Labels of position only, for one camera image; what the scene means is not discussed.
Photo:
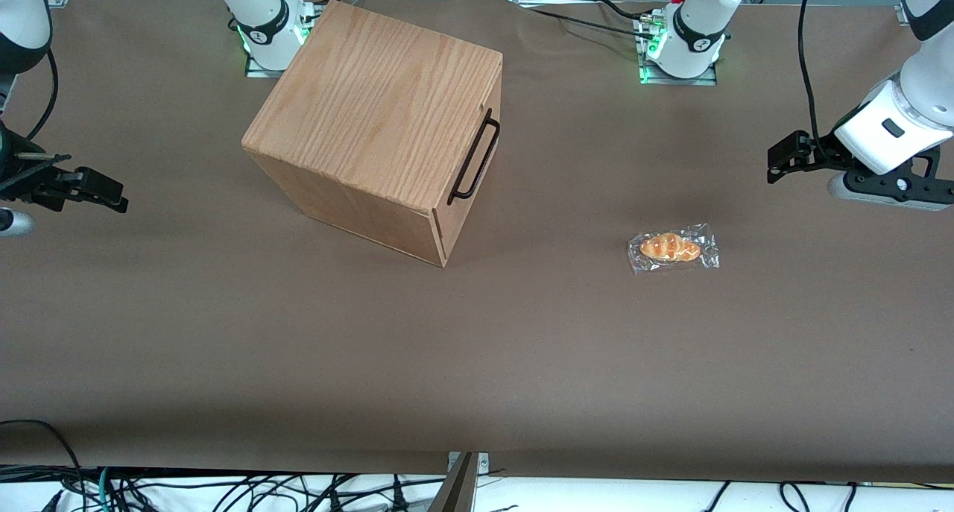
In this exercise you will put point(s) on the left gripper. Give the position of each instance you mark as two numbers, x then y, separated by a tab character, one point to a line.
817	155

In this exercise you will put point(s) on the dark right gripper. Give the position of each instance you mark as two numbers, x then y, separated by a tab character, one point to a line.
16	175

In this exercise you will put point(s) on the wooden drawer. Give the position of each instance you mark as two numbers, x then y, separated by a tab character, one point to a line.
489	92

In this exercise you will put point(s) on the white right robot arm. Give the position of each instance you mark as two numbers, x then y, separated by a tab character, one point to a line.
257	13

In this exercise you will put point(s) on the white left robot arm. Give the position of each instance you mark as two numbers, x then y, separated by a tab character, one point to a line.
697	20

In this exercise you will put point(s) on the wooden drawer cabinet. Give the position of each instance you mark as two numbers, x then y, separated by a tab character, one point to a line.
373	117

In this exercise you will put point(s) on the plastic wrapped bread roll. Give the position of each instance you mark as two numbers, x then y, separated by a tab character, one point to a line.
671	248

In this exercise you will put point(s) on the brown cardboard strip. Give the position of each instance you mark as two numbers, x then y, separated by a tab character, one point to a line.
455	490

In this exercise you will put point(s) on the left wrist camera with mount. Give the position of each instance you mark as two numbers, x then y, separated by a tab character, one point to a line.
887	190

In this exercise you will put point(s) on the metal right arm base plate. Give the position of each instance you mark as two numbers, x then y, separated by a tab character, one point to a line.
257	71

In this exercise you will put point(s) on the small metal table bracket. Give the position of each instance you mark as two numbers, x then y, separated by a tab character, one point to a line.
481	461

